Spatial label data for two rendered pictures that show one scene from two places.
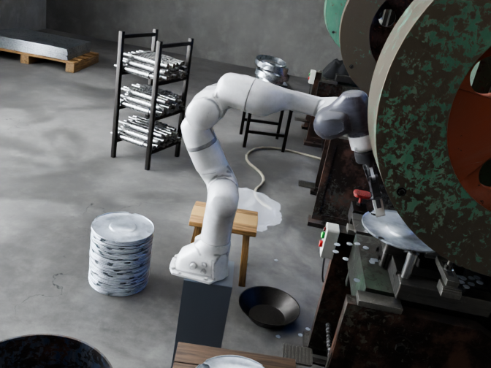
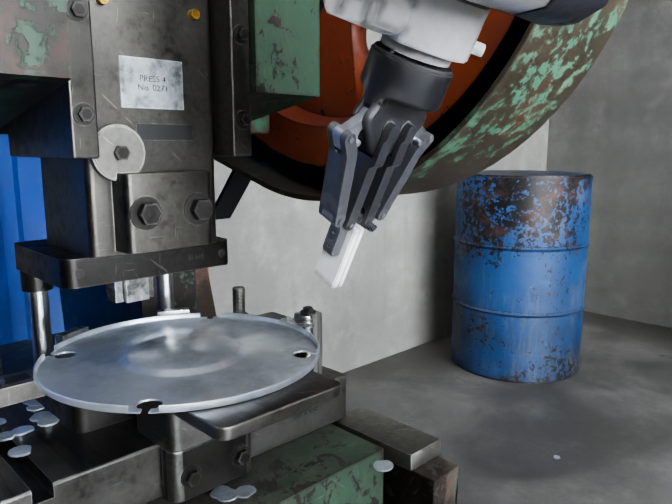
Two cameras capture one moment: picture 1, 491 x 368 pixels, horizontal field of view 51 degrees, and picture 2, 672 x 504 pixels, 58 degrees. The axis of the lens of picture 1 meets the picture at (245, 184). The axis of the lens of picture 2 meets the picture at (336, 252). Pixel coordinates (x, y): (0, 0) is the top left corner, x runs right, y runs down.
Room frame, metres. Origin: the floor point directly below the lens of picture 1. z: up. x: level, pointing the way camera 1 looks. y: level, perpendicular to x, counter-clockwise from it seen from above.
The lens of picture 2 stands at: (1.97, -0.02, 1.00)
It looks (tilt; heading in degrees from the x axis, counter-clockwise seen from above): 10 degrees down; 223
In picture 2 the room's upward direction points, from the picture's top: straight up
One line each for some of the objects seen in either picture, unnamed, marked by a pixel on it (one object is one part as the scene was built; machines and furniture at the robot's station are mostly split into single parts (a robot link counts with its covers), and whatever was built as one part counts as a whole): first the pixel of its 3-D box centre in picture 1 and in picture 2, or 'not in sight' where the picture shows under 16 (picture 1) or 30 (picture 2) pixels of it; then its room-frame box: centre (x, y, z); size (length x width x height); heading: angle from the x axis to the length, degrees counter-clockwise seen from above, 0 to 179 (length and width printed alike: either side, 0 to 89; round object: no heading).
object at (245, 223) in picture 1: (220, 243); not in sight; (2.38, 0.07, 0.16); 0.34 x 0.24 x 0.34; 91
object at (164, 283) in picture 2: not in sight; (165, 291); (1.54, -0.75, 0.81); 0.02 x 0.02 x 0.14
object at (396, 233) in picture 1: (402, 229); (184, 352); (1.63, -0.57, 0.78); 0.29 x 0.29 x 0.01
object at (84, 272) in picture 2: not in sight; (124, 263); (1.62, -0.70, 0.86); 0.20 x 0.16 x 0.05; 178
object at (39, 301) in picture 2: not in sight; (39, 313); (1.70, -0.76, 0.81); 0.02 x 0.02 x 0.14
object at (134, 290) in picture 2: not in sight; (131, 283); (1.63, -0.68, 0.84); 0.05 x 0.03 x 0.04; 178
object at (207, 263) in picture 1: (202, 253); not in sight; (1.67, 0.11, 0.52); 0.22 x 0.19 x 0.14; 93
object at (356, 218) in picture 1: (383, 243); (212, 425); (1.63, -0.52, 0.72); 0.25 x 0.14 x 0.14; 88
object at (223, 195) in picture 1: (220, 213); not in sight; (1.64, 0.07, 0.71); 0.18 x 0.11 x 0.25; 7
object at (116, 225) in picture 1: (123, 226); not in sight; (2.14, 0.54, 0.30); 0.29 x 0.29 x 0.01
